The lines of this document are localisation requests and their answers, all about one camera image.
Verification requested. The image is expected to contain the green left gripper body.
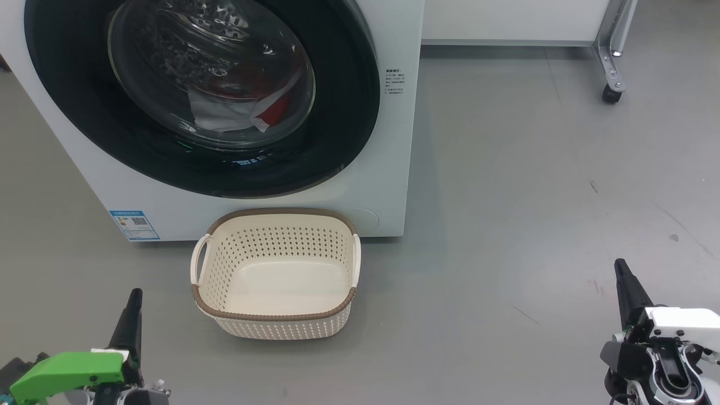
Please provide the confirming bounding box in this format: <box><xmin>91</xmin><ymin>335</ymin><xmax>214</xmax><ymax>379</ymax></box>
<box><xmin>10</xmin><ymin>349</ymin><xmax>169</xmax><ymax>405</ymax></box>

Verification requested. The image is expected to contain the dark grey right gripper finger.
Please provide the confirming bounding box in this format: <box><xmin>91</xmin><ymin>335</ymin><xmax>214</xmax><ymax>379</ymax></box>
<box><xmin>614</xmin><ymin>258</ymin><xmax>654</xmax><ymax>332</ymax></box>

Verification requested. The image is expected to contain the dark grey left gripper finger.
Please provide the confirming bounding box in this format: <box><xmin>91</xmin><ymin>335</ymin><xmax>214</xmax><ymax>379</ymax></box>
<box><xmin>107</xmin><ymin>288</ymin><xmax>143</xmax><ymax>369</ymax></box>

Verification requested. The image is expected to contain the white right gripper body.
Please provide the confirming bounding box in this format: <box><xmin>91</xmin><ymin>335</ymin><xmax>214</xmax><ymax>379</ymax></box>
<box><xmin>599</xmin><ymin>307</ymin><xmax>720</xmax><ymax>405</ymax></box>

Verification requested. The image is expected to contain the red and white shirt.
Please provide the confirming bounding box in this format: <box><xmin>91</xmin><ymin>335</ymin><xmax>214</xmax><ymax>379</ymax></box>
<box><xmin>187</xmin><ymin>84</ymin><xmax>271</xmax><ymax>134</ymax></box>

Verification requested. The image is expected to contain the red shorts white stripe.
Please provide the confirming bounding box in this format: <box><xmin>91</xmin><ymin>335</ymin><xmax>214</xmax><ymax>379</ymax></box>
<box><xmin>250</xmin><ymin>70</ymin><xmax>293</xmax><ymax>133</ymax></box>

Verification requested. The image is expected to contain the black round glass washer door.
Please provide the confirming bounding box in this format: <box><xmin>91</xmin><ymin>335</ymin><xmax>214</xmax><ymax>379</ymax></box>
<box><xmin>24</xmin><ymin>0</ymin><xmax>382</xmax><ymax>199</ymax></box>

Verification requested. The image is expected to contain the cream perforated basket brown rim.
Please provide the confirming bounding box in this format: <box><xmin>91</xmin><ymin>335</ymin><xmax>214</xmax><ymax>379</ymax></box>
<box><xmin>190</xmin><ymin>208</ymin><xmax>362</xmax><ymax>341</ymax></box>

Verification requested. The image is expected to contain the white front-load washing machine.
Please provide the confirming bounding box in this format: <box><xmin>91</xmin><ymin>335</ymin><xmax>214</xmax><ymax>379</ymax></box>
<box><xmin>0</xmin><ymin>0</ymin><xmax>425</xmax><ymax>242</ymax></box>

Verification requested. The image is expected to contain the grey metal leg with caster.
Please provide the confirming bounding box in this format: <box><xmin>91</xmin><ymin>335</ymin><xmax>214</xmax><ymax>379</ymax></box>
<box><xmin>591</xmin><ymin>0</ymin><xmax>639</xmax><ymax>105</ymax></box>

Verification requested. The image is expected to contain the white partition panel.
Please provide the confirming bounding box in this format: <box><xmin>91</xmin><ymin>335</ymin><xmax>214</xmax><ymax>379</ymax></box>
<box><xmin>422</xmin><ymin>0</ymin><xmax>614</xmax><ymax>46</ymax></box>

